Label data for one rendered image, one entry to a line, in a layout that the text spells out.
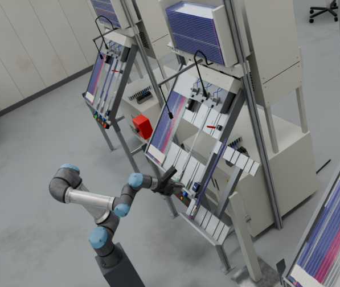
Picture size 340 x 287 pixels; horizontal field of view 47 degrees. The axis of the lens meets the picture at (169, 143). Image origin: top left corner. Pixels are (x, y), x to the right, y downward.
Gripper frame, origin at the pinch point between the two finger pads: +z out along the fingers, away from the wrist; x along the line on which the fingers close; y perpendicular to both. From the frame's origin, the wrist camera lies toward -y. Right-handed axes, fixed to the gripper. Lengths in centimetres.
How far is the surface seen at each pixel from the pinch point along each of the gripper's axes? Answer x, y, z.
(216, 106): -8, -49, 7
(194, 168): -11.7, -7.5, 13.2
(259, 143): 4, -37, 41
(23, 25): -480, -38, -8
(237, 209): 25.5, 0.2, 22.7
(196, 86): -33, -55, 7
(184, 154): -26.6, -11.3, 13.2
